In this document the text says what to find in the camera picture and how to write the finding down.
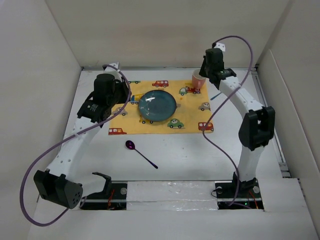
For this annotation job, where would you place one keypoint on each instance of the purple metal spoon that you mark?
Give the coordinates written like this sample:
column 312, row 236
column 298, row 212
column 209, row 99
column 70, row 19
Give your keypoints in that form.
column 131, row 146

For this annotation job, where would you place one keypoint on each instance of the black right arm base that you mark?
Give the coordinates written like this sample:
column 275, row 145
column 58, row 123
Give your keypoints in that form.
column 224, row 193

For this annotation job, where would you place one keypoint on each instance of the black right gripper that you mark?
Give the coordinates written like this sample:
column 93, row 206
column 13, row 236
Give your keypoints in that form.
column 202, row 72

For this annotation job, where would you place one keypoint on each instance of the pink ceramic mug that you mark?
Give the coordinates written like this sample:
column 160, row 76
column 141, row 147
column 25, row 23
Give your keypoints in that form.
column 197, row 80

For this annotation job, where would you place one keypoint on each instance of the silver foil tape strip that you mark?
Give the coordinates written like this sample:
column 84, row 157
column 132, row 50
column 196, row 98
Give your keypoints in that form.
column 170, row 196

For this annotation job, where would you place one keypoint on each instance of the yellow car-print placemat cloth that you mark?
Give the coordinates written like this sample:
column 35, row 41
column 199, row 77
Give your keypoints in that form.
column 192, row 110

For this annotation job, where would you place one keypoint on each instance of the teal ceramic plate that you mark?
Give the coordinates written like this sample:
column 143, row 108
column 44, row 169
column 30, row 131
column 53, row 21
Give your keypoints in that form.
column 157, row 105

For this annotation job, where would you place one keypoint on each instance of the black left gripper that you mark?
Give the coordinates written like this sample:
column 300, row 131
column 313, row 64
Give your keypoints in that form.
column 121, row 83

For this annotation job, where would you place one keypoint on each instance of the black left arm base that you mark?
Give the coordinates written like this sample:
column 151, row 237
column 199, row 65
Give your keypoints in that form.
column 113, row 197

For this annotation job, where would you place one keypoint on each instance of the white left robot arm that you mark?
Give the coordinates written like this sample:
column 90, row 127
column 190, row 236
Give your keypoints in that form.
column 57, row 183

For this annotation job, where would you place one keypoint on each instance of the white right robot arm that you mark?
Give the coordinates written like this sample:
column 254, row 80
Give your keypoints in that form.
column 258, row 121

